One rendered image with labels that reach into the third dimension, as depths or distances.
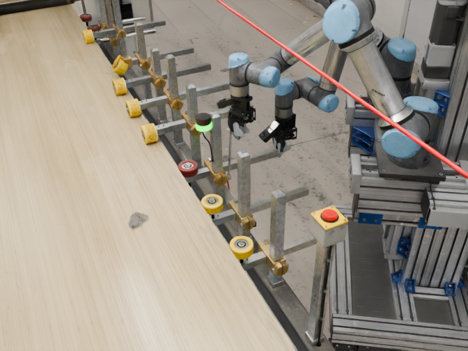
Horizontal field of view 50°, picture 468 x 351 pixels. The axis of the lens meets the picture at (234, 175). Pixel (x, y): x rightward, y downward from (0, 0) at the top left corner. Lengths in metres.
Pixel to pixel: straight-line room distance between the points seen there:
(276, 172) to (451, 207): 1.83
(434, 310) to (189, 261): 1.29
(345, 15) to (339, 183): 2.03
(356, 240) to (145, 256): 1.38
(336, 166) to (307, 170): 0.21
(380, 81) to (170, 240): 0.85
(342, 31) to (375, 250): 1.43
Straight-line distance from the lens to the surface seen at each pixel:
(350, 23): 1.56
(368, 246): 2.73
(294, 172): 3.52
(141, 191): 1.95
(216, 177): 2.04
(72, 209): 1.93
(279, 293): 1.81
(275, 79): 1.82
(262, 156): 2.17
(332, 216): 1.31
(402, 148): 1.67
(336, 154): 3.73
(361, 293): 2.51
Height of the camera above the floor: 2.09
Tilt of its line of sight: 37 degrees down
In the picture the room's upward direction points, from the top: 2 degrees counter-clockwise
